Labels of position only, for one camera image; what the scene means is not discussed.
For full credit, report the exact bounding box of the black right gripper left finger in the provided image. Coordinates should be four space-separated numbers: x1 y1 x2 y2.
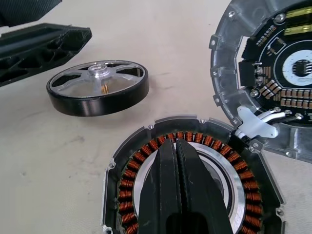
135 140 183 234

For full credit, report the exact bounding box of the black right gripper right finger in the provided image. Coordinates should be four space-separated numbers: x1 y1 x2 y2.
175 139 235 234

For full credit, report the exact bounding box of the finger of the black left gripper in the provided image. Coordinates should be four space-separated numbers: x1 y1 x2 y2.
0 23 93 88
0 0 63 28

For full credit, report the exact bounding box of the motor housing with copper coils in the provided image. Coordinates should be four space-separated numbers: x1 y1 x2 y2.
100 114 286 234

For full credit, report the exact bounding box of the black spoked rotor ring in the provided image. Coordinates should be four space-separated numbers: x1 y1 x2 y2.
46 60 150 117

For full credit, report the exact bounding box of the silver motor lid circuit board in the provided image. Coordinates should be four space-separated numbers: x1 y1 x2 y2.
209 0 312 157

